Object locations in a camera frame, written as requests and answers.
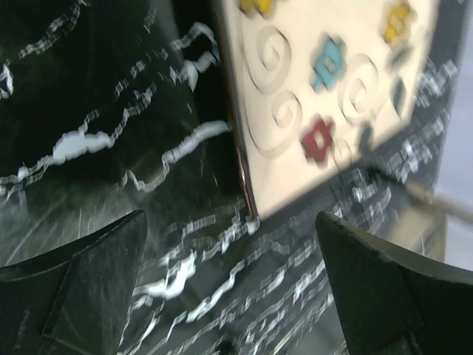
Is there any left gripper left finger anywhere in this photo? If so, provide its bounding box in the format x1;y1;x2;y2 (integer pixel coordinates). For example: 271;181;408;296
43;211;148;348

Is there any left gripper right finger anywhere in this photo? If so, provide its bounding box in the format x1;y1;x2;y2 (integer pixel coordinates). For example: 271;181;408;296
316;212;423;344

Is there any cream floral square plate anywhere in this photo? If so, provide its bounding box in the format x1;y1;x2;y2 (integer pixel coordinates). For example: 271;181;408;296
213;1;440;219

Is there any stainless steel dish rack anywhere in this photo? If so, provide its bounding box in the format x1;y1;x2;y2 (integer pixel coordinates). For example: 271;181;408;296
404;182;472;224

